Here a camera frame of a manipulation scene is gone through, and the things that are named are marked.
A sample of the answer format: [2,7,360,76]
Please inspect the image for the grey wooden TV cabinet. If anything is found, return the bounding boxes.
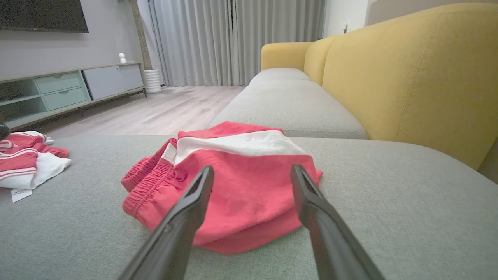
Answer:
[0,61,148,131]

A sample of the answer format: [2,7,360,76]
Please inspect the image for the grey sofa seat cushion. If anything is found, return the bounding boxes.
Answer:
[249,68,312,87]
[210,79,368,140]

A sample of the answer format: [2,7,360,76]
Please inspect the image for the brown tree trunk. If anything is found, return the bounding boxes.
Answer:
[130,0,153,71]

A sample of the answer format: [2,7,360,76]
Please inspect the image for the black wall television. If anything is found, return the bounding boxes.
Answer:
[0,0,89,33]

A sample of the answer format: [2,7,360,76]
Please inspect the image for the yellow sofa backrest cushion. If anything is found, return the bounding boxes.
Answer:
[303,36,340,86]
[322,3,498,170]

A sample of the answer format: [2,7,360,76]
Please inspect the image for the red and white basketball jersey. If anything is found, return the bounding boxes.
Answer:
[0,131,72,203]

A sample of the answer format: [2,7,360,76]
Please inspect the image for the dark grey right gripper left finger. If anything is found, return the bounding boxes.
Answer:
[119,166,215,280]

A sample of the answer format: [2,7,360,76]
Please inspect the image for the grey sofa chaise cushion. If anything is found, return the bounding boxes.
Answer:
[0,134,498,280]

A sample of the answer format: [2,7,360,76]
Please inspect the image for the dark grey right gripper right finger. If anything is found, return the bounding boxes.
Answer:
[291,164,386,280]

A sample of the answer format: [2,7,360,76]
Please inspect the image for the red shorts with white band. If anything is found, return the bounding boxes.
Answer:
[121,121,323,255]

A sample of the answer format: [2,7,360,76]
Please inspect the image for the grey pleated curtain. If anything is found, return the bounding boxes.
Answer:
[148,0,235,87]
[233,0,326,86]

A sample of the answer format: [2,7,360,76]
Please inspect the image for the mint green cabinet drawer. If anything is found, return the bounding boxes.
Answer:
[42,87,92,112]
[34,72,82,95]

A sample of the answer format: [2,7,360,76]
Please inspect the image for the yellow sofa armrest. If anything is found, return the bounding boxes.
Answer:
[260,42,312,72]

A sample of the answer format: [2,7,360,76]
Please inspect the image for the grey cabinet door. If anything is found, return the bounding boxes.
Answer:
[82,64,145,101]

